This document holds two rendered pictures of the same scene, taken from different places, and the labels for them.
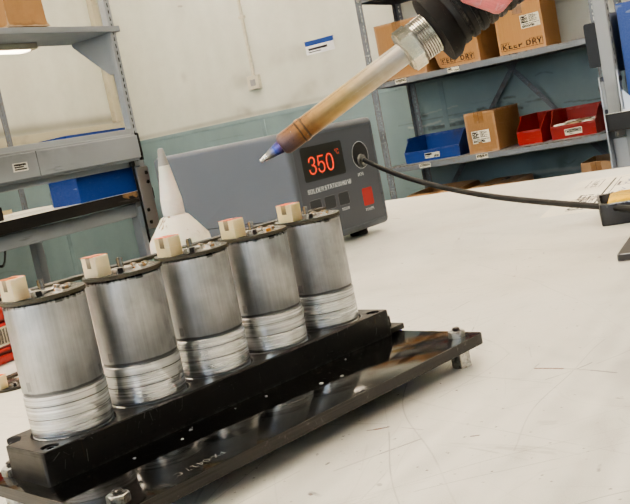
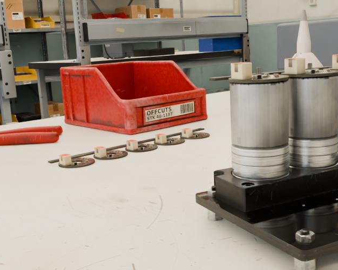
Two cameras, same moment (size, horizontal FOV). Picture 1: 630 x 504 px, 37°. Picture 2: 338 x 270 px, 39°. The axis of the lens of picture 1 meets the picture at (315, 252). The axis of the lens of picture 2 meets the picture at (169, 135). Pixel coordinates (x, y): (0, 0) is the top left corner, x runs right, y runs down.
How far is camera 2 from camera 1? 9 cm
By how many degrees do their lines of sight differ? 18
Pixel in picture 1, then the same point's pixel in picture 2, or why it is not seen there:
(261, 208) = not seen: outside the picture
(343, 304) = not seen: outside the picture
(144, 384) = (313, 155)
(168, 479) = not seen: outside the picture
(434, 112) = not seen: outside the picture
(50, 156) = (202, 25)
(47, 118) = (201, 7)
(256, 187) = not seen: outside the picture
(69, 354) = (272, 123)
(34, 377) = (244, 134)
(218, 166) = (317, 32)
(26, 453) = (230, 185)
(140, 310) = (322, 102)
